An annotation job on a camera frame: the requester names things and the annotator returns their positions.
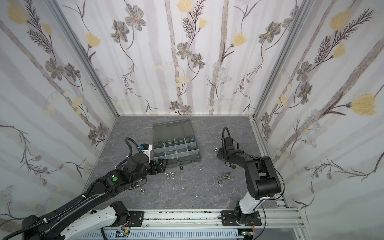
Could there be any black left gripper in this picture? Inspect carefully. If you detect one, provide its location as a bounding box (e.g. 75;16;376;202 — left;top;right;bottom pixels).
130;158;170;185

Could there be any silver wing nut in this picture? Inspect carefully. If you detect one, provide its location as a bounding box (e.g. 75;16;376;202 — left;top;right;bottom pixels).
223;173;231;180
218;177;224;187

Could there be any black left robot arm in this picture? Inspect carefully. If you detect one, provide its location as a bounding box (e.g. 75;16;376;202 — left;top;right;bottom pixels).
4;138;169;240

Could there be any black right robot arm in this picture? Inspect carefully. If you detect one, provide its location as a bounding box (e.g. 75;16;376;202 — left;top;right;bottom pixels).
217;127;284;226

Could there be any silver hex nut pair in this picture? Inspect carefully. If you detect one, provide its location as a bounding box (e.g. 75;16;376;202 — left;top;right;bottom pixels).
166;172;176;178

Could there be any green compartment organizer box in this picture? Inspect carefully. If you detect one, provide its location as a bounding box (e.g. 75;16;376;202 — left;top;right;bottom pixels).
153;119;201;168

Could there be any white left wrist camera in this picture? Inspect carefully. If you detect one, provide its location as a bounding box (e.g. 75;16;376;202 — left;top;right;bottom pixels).
140;144;153;158

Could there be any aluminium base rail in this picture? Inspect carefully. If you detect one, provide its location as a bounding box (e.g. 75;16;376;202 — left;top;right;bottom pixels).
124;208;305;230

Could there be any white cable duct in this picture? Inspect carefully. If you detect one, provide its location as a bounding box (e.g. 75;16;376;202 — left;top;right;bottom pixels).
80;229;244;240

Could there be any aluminium corner frame post right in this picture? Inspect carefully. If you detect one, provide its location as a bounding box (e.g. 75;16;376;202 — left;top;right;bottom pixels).
252;0;315;119

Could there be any aluminium corner frame post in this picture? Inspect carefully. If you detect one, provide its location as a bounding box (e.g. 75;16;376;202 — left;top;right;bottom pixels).
252;0;315;119
45;0;120;119

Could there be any aluminium corner frame post left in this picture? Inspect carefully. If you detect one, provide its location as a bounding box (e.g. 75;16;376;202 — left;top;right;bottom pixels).
45;0;120;119

